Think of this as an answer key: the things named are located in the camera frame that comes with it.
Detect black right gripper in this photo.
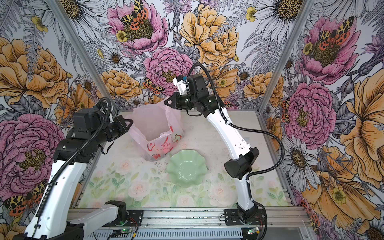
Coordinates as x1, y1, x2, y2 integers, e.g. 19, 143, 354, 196
163, 91, 198, 111

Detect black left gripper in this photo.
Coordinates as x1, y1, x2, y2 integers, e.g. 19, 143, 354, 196
92, 115, 134, 145

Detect pink plastic bag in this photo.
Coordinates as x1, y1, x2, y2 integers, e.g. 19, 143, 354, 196
129, 102, 184, 162

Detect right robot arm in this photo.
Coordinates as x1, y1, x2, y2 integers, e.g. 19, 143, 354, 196
165, 75, 260, 224

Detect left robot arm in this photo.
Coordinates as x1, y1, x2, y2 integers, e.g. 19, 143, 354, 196
14, 107, 134, 240

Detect green wavy fruit plate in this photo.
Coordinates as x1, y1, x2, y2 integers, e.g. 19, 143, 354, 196
166, 150, 208, 188

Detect green circuit board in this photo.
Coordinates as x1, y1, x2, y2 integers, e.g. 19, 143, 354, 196
247, 227, 260, 235

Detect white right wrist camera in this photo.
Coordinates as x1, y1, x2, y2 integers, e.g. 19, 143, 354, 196
173, 75, 188, 96

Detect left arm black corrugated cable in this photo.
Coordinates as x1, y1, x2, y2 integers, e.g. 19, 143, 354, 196
31, 96, 113, 240

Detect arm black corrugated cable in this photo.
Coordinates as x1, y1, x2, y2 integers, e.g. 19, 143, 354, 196
187, 62, 286, 240
31, 96, 113, 240

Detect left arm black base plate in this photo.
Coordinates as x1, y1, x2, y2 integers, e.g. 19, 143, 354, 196
123, 210, 144, 227

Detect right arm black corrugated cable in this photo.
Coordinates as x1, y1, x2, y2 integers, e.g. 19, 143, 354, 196
187, 62, 286, 240

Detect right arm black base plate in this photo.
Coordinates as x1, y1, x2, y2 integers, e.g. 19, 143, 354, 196
224, 207, 267, 226

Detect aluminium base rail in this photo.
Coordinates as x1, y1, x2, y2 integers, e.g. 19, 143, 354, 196
67, 206, 313, 229

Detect aluminium corner post left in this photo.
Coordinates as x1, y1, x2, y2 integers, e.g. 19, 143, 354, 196
47, 1, 119, 116

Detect aluminium corner post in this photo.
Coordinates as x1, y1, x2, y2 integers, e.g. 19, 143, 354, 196
258, 0, 316, 114
47, 1, 119, 116

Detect white vented cable duct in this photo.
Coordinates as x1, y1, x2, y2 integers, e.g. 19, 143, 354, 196
84, 228, 243, 240

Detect aluminium corner post right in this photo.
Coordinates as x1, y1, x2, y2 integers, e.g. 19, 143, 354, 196
258, 0, 316, 114

